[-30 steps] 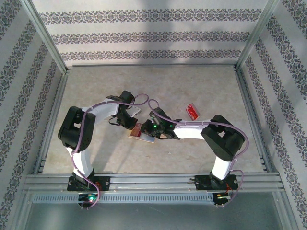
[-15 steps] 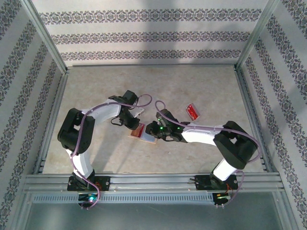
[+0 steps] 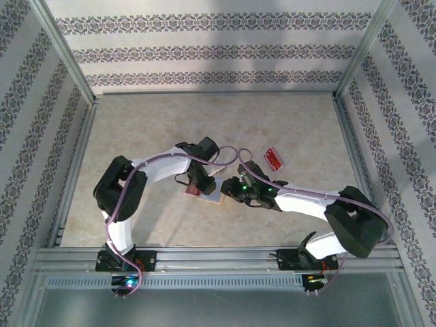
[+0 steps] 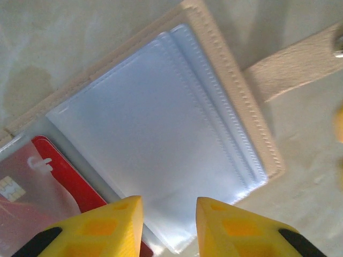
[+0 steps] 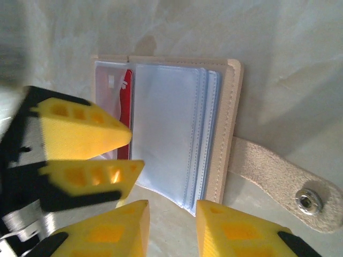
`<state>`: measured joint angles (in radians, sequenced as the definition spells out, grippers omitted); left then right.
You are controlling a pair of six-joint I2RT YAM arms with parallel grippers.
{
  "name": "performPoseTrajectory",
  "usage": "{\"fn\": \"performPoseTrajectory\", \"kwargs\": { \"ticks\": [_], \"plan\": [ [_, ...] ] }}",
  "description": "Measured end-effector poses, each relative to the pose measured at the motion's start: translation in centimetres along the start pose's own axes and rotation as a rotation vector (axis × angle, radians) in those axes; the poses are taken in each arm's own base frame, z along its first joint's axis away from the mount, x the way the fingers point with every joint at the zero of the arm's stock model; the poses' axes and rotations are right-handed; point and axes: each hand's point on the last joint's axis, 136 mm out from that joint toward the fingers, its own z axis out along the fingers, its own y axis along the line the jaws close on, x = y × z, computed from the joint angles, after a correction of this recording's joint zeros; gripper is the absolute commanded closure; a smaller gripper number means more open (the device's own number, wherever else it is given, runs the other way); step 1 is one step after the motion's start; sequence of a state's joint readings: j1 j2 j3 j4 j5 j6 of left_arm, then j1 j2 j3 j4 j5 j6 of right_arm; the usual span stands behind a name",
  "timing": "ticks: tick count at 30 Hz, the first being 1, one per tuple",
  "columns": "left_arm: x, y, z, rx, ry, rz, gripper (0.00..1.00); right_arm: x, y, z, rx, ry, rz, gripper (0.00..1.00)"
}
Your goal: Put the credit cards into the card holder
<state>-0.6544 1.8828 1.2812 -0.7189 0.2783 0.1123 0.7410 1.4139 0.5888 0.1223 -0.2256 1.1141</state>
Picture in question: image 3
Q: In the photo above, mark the red VIP credit card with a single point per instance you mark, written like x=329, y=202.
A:
x=193, y=190

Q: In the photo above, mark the wooden board with clear cover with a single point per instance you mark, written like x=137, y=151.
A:
x=213, y=197

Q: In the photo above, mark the clear acrylic card box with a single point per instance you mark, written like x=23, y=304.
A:
x=280, y=167

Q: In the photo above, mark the red credit card stack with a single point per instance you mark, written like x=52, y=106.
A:
x=274, y=160

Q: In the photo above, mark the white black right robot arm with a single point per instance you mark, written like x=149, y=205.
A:
x=306, y=204

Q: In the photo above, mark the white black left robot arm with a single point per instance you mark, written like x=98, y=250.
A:
x=163, y=170

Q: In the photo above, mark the grey metal bottom panel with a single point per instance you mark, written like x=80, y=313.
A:
x=218, y=310

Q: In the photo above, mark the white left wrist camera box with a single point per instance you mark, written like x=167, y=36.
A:
x=216, y=169

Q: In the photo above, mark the aluminium front rail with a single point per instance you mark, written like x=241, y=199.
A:
x=218, y=259

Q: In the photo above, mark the aluminium rail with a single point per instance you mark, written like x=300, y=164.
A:
x=218, y=259
x=218, y=92
x=73, y=170
x=357, y=163

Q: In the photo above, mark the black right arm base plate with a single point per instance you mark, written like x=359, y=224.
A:
x=284, y=262

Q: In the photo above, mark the aluminium back rail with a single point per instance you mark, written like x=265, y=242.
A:
x=218, y=92

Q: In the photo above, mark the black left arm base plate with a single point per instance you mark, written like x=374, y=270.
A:
x=150, y=260

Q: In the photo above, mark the aluminium right side rail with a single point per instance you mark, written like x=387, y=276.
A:
x=357, y=163

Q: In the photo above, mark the aluminium left side rail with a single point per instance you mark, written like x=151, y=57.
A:
x=73, y=170

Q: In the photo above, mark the aluminium left corner post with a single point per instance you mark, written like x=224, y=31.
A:
x=64, y=58

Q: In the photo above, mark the aluminium corner post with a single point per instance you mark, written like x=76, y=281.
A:
x=64, y=58
x=364, y=47

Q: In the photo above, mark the aluminium right corner post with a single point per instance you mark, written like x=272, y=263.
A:
x=364, y=47

